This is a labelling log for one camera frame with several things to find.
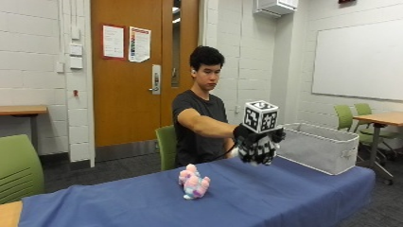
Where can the white marker cube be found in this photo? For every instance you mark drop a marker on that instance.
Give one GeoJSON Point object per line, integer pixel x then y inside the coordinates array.
{"type": "Point", "coordinates": [261, 116]}

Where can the grey fabric storage bin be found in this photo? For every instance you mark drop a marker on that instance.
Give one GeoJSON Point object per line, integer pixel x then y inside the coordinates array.
{"type": "Point", "coordinates": [320, 146]}

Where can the pink plush toy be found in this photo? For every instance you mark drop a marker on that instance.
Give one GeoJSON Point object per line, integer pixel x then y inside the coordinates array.
{"type": "Point", "coordinates": [193, 183]}

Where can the blue tablecloth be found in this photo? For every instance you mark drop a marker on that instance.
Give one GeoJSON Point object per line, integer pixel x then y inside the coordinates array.
{"type": "Point", "coordinates": [201, 195]}

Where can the the person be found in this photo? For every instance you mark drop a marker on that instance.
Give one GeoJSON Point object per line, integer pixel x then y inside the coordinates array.
{"type": "Point", "coordinates": [201, 104]}

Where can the green chair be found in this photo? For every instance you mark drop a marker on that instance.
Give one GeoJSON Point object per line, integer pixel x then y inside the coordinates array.
{"type": "Point", "coordinates": [167, 146]}
{"type": "Point", "coordinates": [19, 168]}
{"type": "Point", "coordinates": [369, 121]}
{"type": "Point", "coordinates": [344, 117]}

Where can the wooden side table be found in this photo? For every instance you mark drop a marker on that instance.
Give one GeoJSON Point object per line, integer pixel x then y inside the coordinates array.
{"type": "Point", "coordinates": [379, 126]}
{"type": "Point", "coordinates": [23, 110]}

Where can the white whiteboard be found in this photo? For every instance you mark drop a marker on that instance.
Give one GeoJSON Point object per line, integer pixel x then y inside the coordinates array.
{"type": "Point", "coordinates": [359, 60]}

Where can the wooden door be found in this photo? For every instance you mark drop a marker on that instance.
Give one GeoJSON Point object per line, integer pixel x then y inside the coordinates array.
{"type": "Point", "coordinates": [131, 72]}

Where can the colourful paper notice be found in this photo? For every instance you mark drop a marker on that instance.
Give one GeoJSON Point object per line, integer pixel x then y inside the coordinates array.
{"type": "Point", "coordinates": [139, 44]}

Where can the white paper notice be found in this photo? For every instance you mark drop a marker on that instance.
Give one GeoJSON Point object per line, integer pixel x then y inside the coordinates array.
{"type": "Point", "coordinates": [113, 41]}

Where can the white wall unit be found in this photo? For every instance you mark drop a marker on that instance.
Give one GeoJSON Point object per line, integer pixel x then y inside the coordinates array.
{"type": "Point", "coordinates": [274, 7]}

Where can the white wall switch box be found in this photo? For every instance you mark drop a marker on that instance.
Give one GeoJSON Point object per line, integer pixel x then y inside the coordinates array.
{"type": "Point", "coordinates": [76, 49]}
{"type": "Point", "coordinates": [76, 62]}

